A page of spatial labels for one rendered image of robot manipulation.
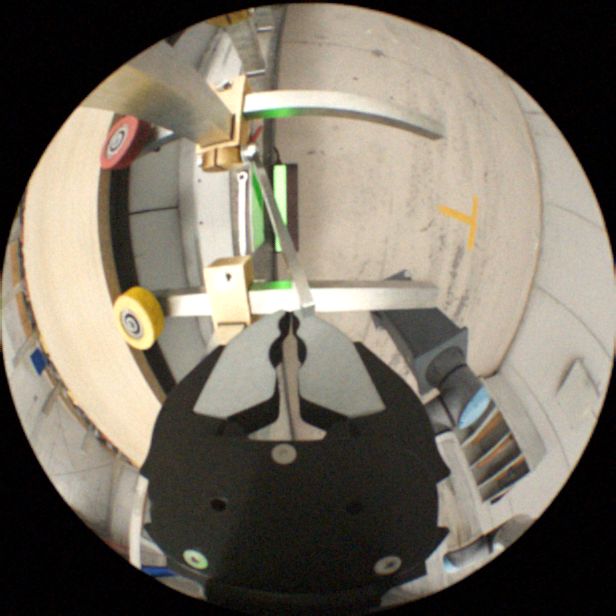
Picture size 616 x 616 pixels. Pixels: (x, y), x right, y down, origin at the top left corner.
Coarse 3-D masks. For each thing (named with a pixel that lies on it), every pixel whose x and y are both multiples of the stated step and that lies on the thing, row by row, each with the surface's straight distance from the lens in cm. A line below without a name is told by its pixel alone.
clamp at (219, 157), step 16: (240, 80) 29; (224, 96) 28; (240, 96) 27; (240, 112) 26; (240, 128) 25; (224, 144) 24; (240, 144) 25; (208, 160) 25; (224, 160) 24; (240, 160) 25
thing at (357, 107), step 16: (256, 96) 28; (272, 96) 27; (288, 96) 27; (304, 96) 27; (320, 96) 27; (336, 96) 28; (352, 96) 28; (256, 112) 27; (272, 112) 27; (288, 112) 28; (304, 112) 28; (320, 112) 28; (336, 112) 28; (352, 112) 27; (368, 112) 27; (384, 112) 28; (400, 112) 30; (416, 112) 31; (160, 128) 32; (400, 128) 31; (416, 128) 31; (432, 128) 31; (160, 144) 33
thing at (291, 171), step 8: (288, 168) 39; (296, 168) 39; (288, 176) 39; (296, 176) 39; (288, 184) 39; (296, 184) 39; (288, 192) 39; (296, 192) 39; (288, 200) 39; (296, 200) 39; (288, 208) 38; (296, 208) 38; (288, 216) 39; (296, 216) 38; (288, 224) 39; (296, 224) 39; (296, 232) 39; (296, 240) 39; (296, 248) 39
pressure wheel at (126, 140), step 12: (120, 120) 34; (132, 120) 31; (120, 132) 33; (132, 132) 29; (144, 132) 30; (108, 144) 34; (120, 144) 31; (132, 144) 29; (144, 144) 31; (108, 156) 32; (120, 156) 29; (132, 156) 30; (108, 168) 31; (120, 168) 32
